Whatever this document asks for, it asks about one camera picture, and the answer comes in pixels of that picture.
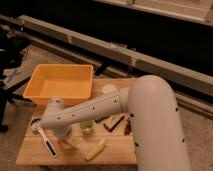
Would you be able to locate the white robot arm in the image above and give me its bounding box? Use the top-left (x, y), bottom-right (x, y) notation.
top-left (42, 75), bottom-right (191, 171)

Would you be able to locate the green cup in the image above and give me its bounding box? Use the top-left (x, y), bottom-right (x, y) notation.
top-left (79, 120), bottom-right (93, 135)

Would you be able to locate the yellow plastic bin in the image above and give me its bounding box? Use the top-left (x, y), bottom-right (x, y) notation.
top-left (23, 64), bottom-right (93, 105)

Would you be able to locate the brown sponge block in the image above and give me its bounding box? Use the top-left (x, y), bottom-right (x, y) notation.
top-left (103, 114), bottom-right (124, 132)

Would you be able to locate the brown chocolate bar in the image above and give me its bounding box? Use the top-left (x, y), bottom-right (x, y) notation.
top-left (124, 119), bottom-right (131, 135)

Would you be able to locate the wooden table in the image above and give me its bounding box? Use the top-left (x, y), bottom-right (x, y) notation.
top-left (15, 77), bottom-right (139, 167)

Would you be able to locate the yellow banana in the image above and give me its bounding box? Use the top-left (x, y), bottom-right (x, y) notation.
top-left (85, 138), bottom-right (106, 161)

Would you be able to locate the white dish brush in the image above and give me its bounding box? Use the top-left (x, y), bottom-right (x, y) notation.
top-left (30, 118), bottom-right (57, 157)

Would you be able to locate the black tripod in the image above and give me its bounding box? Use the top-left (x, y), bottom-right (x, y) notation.
top-left (0, 26), bottom-right (30, 133)

